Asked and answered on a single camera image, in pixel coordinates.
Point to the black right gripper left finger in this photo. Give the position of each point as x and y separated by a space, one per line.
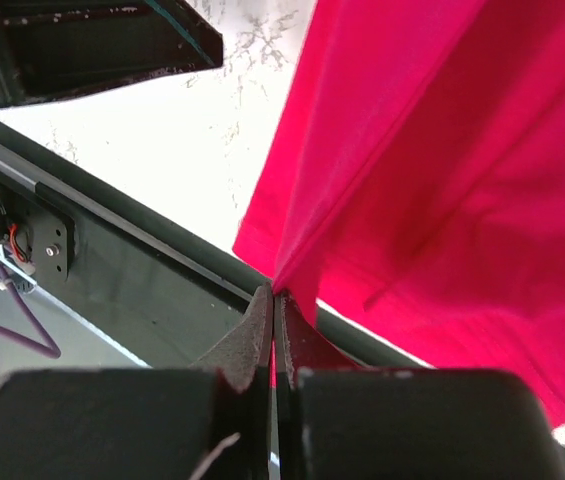
207 421

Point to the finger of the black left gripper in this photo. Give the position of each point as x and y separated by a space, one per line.
52 51

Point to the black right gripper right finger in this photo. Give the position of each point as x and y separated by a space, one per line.
340 420

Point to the magenta t shirt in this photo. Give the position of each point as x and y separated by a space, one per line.
416 182

